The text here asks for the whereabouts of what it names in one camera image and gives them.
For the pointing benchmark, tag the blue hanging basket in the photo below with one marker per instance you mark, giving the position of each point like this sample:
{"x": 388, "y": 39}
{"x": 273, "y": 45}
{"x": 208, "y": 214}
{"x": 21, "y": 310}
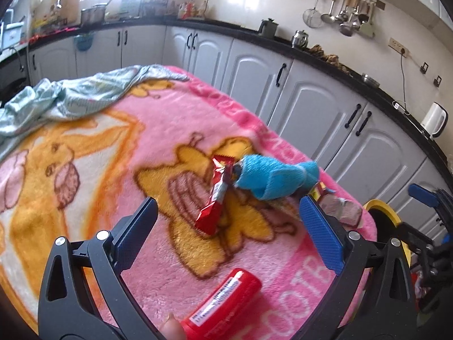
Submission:
{"x": 83, "y": 41}

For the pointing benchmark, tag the blue foam fruit net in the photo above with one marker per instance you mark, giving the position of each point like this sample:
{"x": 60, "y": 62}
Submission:
{"x": 269, "y": 177}

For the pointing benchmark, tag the red snack wrapper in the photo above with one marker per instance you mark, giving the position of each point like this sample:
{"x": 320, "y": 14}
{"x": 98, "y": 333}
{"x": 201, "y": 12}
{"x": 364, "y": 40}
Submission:
{"x": 212, "y": 205}

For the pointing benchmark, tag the person's left hand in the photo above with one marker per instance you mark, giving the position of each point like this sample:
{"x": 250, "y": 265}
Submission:
{"x": 173, "y": 327}

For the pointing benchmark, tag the red plastic bottle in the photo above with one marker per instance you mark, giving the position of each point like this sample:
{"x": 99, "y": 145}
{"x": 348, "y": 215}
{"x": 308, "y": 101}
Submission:
{"x": 226, "y": 297}

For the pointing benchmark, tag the steel bowl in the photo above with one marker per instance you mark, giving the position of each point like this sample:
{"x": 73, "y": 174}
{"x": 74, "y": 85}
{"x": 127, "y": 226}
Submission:
{"x": 370, "y": 79}

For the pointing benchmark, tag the steel pot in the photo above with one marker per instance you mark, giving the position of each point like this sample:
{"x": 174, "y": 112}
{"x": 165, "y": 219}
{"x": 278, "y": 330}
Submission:
{"x": 93, "y": 16}

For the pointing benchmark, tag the black countertop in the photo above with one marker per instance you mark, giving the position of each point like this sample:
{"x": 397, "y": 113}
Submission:
{"x": 247, "y": 31}

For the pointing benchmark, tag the black wall hook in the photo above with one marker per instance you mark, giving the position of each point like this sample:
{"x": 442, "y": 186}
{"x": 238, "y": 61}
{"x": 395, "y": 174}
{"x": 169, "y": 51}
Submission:
{"x": 438, "y": 80}
{"x": 424, "y": 68}

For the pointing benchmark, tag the steel ladle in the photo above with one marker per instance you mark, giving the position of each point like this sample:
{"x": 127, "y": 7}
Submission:
{"x": 327, "y": 17}

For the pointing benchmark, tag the white lower cabinets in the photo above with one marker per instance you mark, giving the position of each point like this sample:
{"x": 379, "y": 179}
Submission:
{"x": 311, "y": 113}

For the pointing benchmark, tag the steel teapot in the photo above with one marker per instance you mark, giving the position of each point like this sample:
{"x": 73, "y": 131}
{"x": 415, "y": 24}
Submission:
{"x": 299, "y": 39}

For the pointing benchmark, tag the white electric kettle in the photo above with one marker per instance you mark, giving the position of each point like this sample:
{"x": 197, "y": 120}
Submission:
{"x": 433, "y": 118}

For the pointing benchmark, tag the wooden cutting board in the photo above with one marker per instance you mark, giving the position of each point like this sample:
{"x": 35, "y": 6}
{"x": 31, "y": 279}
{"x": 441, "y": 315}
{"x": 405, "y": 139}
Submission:
{"x": 67, "y": 5}

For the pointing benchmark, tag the brown lumpy pile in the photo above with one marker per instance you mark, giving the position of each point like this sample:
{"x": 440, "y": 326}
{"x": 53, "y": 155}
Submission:
{"x": 331, "y": 58}

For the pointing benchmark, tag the light blue cloth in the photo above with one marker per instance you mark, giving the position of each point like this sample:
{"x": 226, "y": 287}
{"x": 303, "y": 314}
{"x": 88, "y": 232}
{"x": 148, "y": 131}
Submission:
{"x": 81, "y": 95}

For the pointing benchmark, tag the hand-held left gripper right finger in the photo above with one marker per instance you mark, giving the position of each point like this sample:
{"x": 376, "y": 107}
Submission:
{"x": 320, "y": 233}

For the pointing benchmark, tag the green spatula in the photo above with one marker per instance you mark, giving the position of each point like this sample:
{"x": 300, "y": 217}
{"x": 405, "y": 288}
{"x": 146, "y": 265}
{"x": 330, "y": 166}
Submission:
{"x": 368, "y": 30}

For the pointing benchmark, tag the steel skimmer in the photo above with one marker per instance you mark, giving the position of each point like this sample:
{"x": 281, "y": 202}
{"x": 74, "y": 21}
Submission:
{"x": 346, "y": 28}

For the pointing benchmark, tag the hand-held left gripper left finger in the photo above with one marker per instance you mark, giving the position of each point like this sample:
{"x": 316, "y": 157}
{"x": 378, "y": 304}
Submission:
{"x": 136, "y": 227}

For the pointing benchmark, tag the pink printed blanket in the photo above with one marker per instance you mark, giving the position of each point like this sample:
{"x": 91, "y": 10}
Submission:
{"x": 159, "y": 141}

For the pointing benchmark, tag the red and silver wrapper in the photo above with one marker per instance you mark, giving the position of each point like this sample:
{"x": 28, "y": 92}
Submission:
{"x": 339, "y": 210}

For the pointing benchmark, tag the dark metal kettle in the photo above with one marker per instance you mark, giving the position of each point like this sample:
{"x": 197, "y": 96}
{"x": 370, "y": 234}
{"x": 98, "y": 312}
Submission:
{"x": 268, "y": 29}

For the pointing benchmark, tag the white charger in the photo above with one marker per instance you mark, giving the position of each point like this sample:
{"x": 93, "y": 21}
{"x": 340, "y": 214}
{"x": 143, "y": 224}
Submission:
{"x": 398, "y": 105}

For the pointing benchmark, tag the red condiment bottles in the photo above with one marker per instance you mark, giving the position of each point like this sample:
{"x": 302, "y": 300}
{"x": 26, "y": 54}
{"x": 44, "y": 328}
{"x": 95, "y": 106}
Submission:
{"x": 191, "y": 10}

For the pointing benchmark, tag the yellow-rimmed bin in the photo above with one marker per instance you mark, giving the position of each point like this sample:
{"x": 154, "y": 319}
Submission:
{"x": 382, "y": 205}

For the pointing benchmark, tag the beige wall socket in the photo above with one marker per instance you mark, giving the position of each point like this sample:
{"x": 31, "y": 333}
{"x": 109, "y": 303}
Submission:
{"x": 399, "y": 46}

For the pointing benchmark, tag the blue plastic box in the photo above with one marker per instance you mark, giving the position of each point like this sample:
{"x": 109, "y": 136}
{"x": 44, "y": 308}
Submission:
{"x": 12, "y": 35}

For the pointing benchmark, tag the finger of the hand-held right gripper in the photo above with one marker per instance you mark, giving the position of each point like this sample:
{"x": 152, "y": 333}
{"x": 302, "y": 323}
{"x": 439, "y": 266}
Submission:
{"x": 414, "y": 234}
{"x": 423, "y": 193}

